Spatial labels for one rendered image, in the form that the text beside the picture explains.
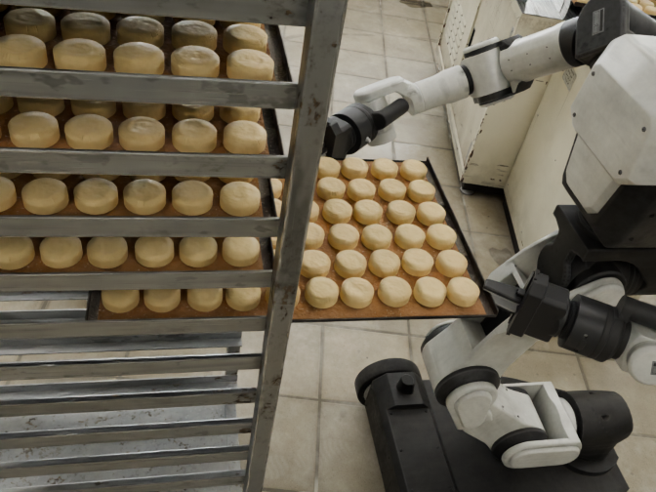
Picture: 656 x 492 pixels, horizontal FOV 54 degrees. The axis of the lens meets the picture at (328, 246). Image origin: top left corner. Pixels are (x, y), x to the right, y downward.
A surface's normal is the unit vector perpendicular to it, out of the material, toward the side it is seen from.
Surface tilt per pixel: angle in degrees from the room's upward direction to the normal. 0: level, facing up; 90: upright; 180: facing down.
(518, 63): 92
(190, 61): 0
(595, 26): 68
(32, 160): 90
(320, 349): 0
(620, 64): 46
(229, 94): 90
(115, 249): 0
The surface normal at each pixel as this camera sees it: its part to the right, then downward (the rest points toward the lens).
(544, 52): -0.75, 0.39
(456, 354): -0.74, -0.39
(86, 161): 0.17, 0.69
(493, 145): -0.04, 0.67
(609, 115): -0.98, 0.00
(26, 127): 0.15, -0.73
